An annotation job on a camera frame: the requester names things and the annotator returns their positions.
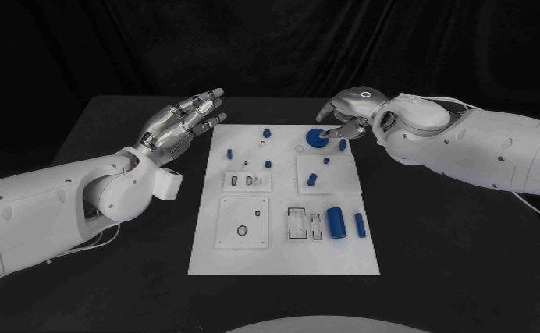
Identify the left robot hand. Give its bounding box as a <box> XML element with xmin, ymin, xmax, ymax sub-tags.
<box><xmin>132</xmin><ymin>87</ymin><xmax>228</xmax><ymax>168</ymax></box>

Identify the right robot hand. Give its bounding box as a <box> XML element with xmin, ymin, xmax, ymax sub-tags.
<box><xmin>314</xmin><ymin>85</ymin><xmax>389</xmax><ymax>140</ymax></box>

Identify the blue gear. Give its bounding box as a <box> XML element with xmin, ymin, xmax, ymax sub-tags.
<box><xmin>304</xmin><ymin>128</ymin><xmax>330</xmax><ymax>150</ymax></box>

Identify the white task board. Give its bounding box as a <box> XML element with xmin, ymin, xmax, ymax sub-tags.
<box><xmin>186</xmin><ymin>123</ymin><xmax>381</xmax><ymax>276</ymax></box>

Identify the thick blue cylinder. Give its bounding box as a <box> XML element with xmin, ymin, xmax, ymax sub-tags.
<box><xmin>324</xmin><ymin>207</ymin><xmax>347</xmax><ymax>239</ymax></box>

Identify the thin long blue cylinder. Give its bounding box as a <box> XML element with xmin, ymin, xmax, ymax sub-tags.
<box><xmin>353</xmin><ymin>212</ymin><xmax>368</xmax><ymax>239</ymax></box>

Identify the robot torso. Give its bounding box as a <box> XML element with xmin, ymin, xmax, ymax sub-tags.
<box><xmin>225</xmin><ymin>315</ymin><xmax>427</xmax><ymax>333</ymax></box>

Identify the white cable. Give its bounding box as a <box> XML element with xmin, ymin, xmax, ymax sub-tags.
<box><xmin>415</xmin><ymin>95</ymin><xmax>485</xmax><ymax>113</ymax></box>
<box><xmin>59</xmin><ymin>228</ymin><xmax>103</xmax><ymax>257</ymax></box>
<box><xmin>46</xmin><ymin>222</ymin><xmax>122</xmax><ymax>264</ymax></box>
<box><xmin>511</xmin><ymin>191</ymin><xmax>540</xmax><ymax>214</ymax></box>

